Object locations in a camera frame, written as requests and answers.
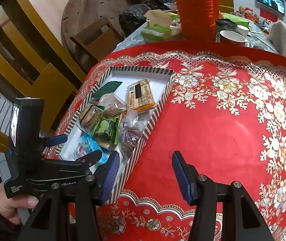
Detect green tissue pack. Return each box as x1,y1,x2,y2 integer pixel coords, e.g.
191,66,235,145
140,10,181,43

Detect brown wooden chair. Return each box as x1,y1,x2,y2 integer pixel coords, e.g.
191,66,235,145
70,15,123,73

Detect television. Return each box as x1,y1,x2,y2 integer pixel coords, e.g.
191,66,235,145
255,0,285,15

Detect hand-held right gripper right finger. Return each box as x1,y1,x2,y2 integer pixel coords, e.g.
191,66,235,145
172,151,275,241

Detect clear zip bag brown snacks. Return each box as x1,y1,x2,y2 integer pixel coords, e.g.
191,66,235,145
99,92,128,117

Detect dark glass jar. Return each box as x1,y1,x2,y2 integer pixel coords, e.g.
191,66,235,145
214,18,237,42

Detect red wall paper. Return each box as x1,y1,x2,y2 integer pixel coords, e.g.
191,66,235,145
259,7,279,22

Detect striped cardboard box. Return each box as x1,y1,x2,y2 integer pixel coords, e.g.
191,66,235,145
55,66,177,205

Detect green sheet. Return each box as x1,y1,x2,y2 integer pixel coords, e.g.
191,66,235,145
220,12,254,28

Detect red floral tablecloth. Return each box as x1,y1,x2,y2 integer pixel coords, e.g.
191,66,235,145
54,42,286,241

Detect round wooden tabletop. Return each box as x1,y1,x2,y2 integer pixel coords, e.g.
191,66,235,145
61,0,143,76

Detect grey lace tablecloth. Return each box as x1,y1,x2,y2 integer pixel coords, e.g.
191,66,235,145
113,2,279,54

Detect black plastic bag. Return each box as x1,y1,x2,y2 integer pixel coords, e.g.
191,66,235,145
118,6,150,33

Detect light blue snack packet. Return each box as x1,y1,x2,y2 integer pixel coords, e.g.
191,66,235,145
81,134,108,165

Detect green black snack packet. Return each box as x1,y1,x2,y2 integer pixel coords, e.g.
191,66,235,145
92,114,122,150

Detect clear bag red snacks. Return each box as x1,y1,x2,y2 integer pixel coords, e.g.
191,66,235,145
120,110,147,157

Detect person's left hand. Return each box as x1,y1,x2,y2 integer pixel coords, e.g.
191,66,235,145
0,184,39,225

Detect white chair cover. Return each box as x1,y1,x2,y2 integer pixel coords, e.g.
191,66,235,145
268,20,286,63

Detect brown biscuit packet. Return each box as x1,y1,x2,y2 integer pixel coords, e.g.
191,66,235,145
78,103,104,134

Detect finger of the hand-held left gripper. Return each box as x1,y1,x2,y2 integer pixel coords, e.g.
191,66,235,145
73,149,103,167
41,134,68,153

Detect labelled beige snack packet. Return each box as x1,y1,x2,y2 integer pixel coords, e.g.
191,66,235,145
126,79,156,111

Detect yellow wooden chair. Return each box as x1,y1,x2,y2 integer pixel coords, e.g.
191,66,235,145
0,0,83,161

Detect plush toy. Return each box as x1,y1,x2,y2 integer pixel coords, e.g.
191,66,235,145
238,5,261,22

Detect stack of orange plastic stools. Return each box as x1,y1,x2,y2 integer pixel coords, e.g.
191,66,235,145
169,0,220,42

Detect dark green snack packet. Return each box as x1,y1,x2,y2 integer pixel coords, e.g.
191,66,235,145
92,80,123,98

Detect white cup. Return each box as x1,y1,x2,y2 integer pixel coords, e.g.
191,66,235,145
235,25,250,38

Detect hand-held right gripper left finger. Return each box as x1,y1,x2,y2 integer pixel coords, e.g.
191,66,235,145
18,152,121,241

